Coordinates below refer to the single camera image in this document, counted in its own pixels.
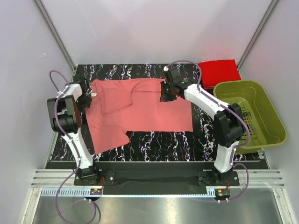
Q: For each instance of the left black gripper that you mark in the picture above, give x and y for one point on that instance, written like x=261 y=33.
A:
x=86 y=104

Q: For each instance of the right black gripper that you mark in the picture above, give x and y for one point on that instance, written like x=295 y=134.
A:
x=164 y=97

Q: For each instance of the pink t shirt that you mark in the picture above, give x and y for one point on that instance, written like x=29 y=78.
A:
x=119 y=106

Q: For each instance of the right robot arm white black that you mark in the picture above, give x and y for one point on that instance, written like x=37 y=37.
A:
x=228 y=122

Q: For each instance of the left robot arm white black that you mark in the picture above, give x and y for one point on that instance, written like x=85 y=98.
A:
x=65 y=118

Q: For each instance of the folded red t shirt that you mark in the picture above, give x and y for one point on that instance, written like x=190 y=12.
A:
x=218 y=71

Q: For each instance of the black marble pattern mat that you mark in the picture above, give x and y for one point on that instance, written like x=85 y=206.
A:
x=198 y=145

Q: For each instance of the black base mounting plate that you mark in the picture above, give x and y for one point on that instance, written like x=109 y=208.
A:
x=112 y=173

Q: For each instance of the olive green plastic basket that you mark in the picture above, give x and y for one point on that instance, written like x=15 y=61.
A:
x=265 y=126

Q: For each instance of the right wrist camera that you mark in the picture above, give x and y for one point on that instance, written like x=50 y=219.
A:
x=172 y=75

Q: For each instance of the left aluminium frame post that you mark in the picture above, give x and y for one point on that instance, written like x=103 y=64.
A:
x=49 y=23

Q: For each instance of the aluminium frame post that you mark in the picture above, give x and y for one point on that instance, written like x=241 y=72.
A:
x=258 y=31
x=49 y=23

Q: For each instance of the aluminium rail profile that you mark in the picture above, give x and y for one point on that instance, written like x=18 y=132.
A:
x=256 y=178

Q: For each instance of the white slotted cable duct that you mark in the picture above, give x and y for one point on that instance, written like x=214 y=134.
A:
x=93 y=192

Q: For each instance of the right aluminium frame post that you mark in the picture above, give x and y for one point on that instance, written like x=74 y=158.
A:
x=258 y=31

